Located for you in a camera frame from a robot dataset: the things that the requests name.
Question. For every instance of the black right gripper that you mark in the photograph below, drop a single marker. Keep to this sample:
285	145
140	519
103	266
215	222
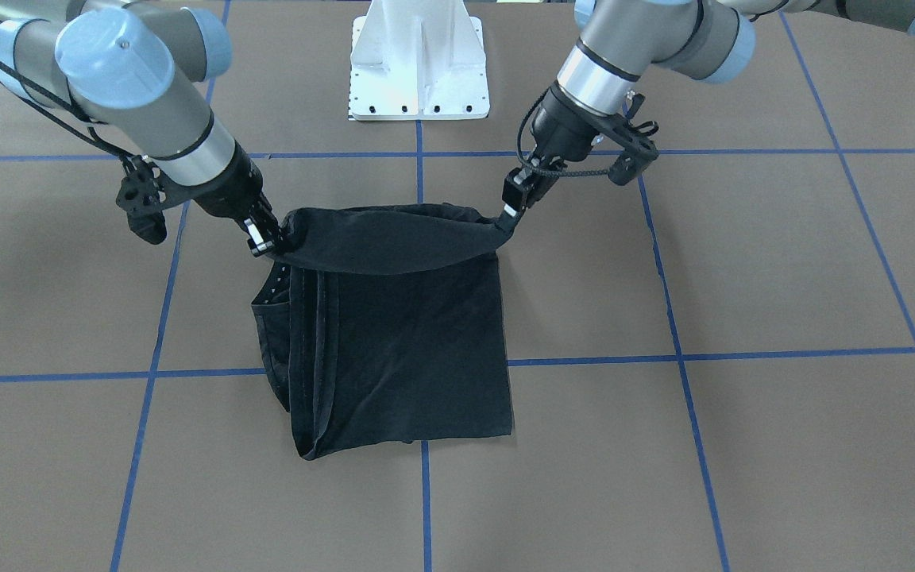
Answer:
231	191

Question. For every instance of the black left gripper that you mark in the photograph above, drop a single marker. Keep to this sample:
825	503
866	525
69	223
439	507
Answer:
561	125

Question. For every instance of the black graphic t-shirt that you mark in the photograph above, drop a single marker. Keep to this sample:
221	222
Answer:
386	324

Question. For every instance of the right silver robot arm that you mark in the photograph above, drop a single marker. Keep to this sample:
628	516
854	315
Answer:
129	71

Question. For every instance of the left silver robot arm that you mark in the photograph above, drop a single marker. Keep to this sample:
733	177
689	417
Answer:
594	95

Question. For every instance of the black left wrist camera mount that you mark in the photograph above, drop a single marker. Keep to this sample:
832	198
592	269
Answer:
638	150

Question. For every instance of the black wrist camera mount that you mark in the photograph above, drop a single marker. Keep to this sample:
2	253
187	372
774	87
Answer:
145	193
638	150

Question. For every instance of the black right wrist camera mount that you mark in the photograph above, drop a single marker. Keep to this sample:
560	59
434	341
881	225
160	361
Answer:
145	193

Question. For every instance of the white pedestal column with base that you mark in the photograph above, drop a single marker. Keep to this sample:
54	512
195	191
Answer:
418	61

